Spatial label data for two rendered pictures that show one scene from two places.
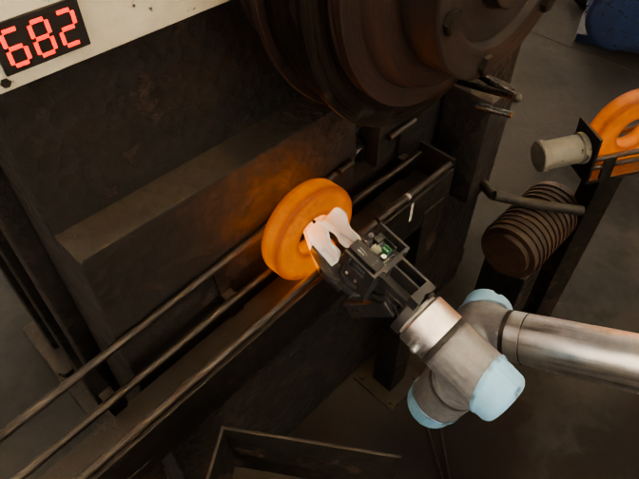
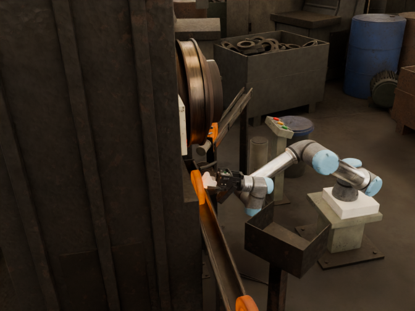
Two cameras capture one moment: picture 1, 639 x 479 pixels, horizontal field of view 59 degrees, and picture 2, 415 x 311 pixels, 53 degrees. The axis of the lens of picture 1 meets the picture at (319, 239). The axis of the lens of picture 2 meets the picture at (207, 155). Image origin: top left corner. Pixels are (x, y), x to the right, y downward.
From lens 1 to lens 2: 1.40 m
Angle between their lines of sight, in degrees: 48
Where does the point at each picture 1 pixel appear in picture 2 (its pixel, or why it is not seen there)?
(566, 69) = not seen: hidden behind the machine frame
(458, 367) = (260, 182)
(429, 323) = (247, 179)
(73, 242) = (190, 199)
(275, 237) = (201, 187)
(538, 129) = not seen: hidden behind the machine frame
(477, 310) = not seen: hidden behind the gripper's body
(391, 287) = (234, 178)
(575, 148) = (207, 143)
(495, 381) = (267, 180)
